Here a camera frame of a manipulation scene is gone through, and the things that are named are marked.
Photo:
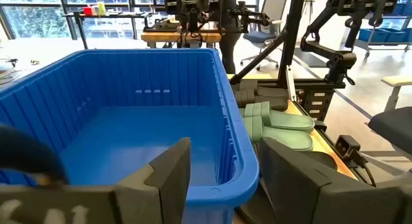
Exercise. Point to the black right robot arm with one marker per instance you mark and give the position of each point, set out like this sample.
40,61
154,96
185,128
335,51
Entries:
341,61

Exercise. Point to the black shelf table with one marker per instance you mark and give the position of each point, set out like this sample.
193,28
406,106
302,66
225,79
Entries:
106,15

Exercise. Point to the blue storage bin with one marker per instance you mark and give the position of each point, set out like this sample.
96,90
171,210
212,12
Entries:
404,9
396,36
373,35

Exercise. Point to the black box with white labels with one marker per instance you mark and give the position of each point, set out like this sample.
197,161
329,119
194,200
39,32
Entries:
325,105

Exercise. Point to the black rubber slide sandal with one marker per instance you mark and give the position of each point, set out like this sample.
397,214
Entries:
270,103
270,90

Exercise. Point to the black table-level camera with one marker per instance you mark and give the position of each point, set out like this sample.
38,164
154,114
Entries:
346,148

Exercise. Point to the blue plastic bin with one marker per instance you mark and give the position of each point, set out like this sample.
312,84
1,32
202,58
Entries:
128,137

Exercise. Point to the cream padded stand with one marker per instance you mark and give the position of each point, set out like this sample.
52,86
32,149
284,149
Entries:
397,80

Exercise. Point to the yellow-green bottle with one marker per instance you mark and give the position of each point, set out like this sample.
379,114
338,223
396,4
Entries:
101,8

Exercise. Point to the green rubber slide sandal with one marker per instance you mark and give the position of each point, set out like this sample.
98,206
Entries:
289,138
289,121

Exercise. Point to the black background robot arm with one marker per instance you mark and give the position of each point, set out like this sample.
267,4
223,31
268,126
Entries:
190,11
251,16

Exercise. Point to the grey office chair blue seat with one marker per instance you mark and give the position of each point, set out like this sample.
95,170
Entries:
260,37

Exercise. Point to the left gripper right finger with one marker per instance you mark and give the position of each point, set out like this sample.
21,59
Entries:
296,192

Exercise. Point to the wooden workbench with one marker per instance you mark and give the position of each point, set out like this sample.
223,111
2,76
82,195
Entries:
161,36

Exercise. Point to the dark padded seat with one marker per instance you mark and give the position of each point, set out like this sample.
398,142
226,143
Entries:
394,127

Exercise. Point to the standing person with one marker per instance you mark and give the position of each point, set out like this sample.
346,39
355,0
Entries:
229,50

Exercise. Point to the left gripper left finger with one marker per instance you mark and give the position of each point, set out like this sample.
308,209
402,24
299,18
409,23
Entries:
154,192

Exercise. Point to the black metal rig frame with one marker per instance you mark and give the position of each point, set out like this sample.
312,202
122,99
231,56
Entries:
291,40

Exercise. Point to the red box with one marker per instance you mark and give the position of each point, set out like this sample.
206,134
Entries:
89,11

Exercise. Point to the grey wheeled cart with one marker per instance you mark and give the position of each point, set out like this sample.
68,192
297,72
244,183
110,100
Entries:
363,45

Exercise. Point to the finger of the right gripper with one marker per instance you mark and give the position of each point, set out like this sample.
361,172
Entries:
353,32
376,17

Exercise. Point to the silver frame bracket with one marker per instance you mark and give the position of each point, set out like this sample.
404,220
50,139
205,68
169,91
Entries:
290,84

